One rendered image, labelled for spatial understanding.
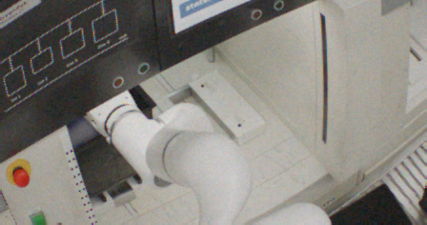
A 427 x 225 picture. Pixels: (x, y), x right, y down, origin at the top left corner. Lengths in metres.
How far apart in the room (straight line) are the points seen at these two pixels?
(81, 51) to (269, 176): 0.78
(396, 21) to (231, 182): 0.75
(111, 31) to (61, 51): 0.10
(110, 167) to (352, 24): 0.62
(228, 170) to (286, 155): 0.81
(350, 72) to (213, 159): 0.55
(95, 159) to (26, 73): 0.56
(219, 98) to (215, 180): 0.90
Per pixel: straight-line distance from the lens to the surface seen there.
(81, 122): 1.99
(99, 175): 1.98
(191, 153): 1.38
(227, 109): 2.21
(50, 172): 1.60
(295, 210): 1.37
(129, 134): 1.73
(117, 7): 1.44
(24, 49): 1.38
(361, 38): 1.79
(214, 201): 1.34
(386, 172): 2.25
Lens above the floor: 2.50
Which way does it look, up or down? 46 degrees down
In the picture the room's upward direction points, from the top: 6 degrees counter-clockwise
